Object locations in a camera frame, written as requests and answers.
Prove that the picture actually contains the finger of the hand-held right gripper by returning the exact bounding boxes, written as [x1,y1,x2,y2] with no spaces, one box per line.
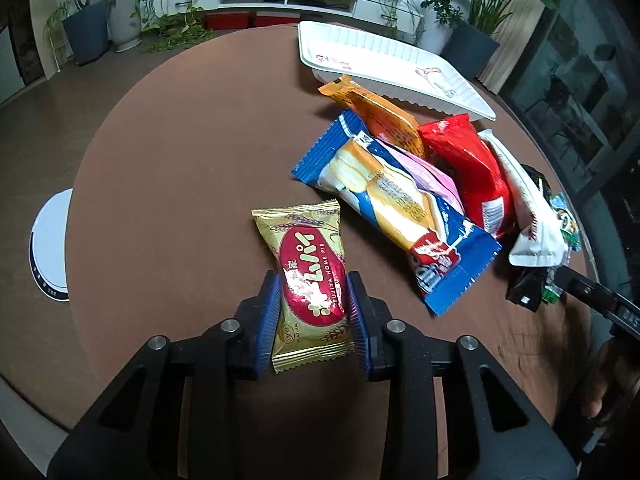
[556,266,640,336]

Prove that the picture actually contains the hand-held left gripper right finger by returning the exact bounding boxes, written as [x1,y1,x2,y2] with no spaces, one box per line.
[346,271,581,480]

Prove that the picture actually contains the red storage box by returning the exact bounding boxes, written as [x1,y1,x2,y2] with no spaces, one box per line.
[254,10,301,27]
[205,11,251,31]

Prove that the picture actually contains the white foam tray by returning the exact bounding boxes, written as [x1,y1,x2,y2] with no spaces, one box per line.
[296,21,497,122]

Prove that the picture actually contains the gold snack packet red oval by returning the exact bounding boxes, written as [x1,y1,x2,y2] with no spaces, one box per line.
[251,200,356,375]

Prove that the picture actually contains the person's right hand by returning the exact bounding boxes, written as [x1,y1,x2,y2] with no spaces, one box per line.
[582,335,640,421]

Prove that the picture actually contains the black snack packet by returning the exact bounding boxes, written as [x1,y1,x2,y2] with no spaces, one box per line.
[506,164,553,313]

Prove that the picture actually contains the white round floor device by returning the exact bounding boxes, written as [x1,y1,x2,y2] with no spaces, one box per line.
[29,187,74,303]

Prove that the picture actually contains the beige curtain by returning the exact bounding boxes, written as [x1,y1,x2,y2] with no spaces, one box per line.
[475,0,566,96]

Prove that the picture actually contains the dark grey plant pot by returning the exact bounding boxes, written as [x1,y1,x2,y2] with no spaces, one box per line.
[61,0,112,66]
[440,20,501,83]

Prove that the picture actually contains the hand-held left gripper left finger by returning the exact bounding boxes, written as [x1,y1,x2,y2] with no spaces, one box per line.
[47,270,282,480]

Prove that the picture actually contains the orange snack packet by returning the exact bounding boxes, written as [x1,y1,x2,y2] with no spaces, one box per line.
[319,74,426,158]

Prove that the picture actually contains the pink snack packet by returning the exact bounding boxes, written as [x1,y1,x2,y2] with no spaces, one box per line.
[400,152,465,216]

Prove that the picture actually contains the long blue snack packet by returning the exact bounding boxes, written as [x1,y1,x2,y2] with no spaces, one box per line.
[291,109,502,317]

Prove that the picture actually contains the green snack packet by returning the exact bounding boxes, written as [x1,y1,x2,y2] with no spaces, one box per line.
[542,192,583,306]

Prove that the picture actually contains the white snack packet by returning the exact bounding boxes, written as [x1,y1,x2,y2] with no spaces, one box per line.
[477,129,568,268]

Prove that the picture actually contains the glass sliding door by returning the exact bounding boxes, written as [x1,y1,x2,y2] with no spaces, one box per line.
[500,0,640,311]

